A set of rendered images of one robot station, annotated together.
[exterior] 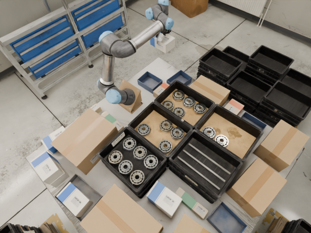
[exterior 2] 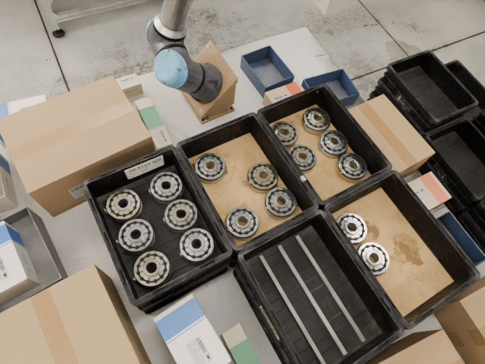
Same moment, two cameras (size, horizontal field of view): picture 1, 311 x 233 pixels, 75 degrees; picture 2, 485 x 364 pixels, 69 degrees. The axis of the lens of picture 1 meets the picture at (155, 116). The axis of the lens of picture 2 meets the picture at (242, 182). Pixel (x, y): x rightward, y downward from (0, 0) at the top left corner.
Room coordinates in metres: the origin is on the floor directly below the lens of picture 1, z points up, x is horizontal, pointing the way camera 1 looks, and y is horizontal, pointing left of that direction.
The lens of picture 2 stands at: (0.23, -0.06, 1.90)
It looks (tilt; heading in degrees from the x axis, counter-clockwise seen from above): 63 degrees down; 4
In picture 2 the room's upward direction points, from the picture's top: 12 degrees clockwise
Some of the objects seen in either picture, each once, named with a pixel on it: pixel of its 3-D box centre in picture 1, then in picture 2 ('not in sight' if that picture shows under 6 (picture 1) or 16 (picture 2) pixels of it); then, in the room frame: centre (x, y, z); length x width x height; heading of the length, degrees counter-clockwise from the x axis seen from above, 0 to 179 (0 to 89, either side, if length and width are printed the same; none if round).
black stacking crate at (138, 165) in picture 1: (132, 159); (157, 224); (0.53, 0.19, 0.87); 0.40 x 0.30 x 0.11; 45
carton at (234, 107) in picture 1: (232, 110); (420, 196); (0.96, -0.68, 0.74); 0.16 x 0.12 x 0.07; 133
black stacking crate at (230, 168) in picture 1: (203, 163); (312, 295); (0.46, -0.31, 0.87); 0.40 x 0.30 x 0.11; 45
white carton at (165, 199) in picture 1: (164, 198); (192, 339); (0.26, -0.01, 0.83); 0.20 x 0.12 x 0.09; 49
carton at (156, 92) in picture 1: (163, 92); (286, 102); (1.23, -0.10, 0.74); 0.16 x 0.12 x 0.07; 132
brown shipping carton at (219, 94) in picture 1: (207, 95); (377, 144); (1.11, -0.48, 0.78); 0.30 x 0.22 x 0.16; 45
